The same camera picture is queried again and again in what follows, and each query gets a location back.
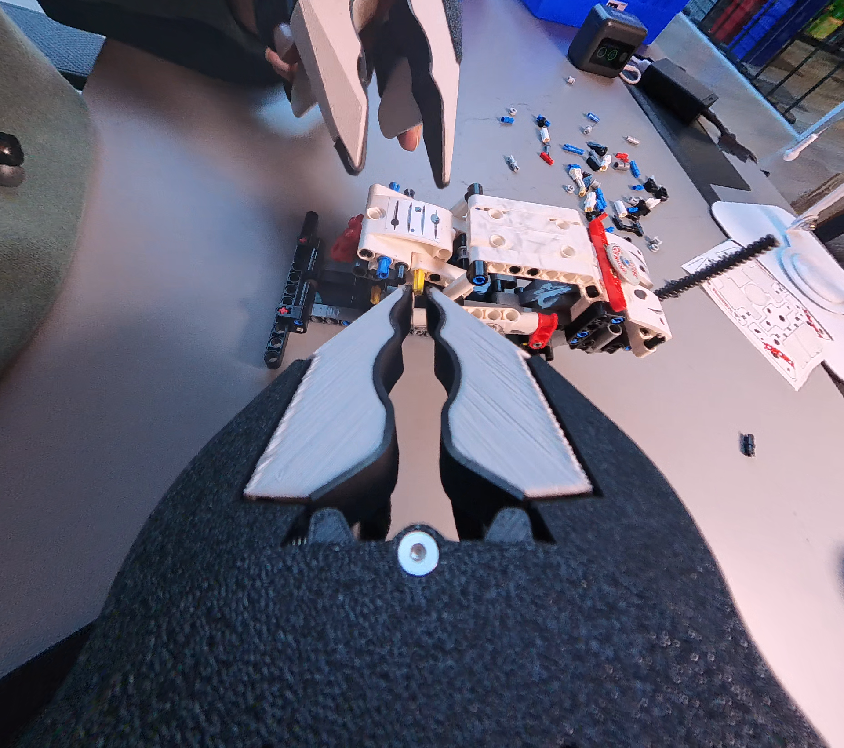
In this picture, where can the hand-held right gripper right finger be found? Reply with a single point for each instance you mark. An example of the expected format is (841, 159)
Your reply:
(514, 425)

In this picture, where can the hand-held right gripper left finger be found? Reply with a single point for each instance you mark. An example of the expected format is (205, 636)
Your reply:
(323, 425)

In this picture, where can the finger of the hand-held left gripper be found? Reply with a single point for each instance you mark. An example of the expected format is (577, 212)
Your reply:
(329, 55)
(438, 68)

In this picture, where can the white brick toy truck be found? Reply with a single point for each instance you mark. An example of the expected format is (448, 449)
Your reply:
(527, 233)

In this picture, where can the black device with green display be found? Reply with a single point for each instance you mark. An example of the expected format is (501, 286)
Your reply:
(603, 42)

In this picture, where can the pile of small brick pieces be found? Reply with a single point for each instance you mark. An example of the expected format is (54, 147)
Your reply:
(589, 200)

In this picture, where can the small black pin connector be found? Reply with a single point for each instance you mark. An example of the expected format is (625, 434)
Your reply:
(747, 444)

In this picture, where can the black power adapter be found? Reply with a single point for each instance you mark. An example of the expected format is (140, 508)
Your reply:
(679, 88)

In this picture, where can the white sticker sheet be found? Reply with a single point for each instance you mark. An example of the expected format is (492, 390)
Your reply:
(758, 312)

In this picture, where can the dark grey flat mat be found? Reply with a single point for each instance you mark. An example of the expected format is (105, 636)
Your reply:
(699, 161)

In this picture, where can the dark grey chair armrest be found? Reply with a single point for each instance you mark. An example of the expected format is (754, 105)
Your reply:
(53, 49)

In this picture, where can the person's green jacket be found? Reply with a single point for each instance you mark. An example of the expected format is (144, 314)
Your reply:
(39, 200)

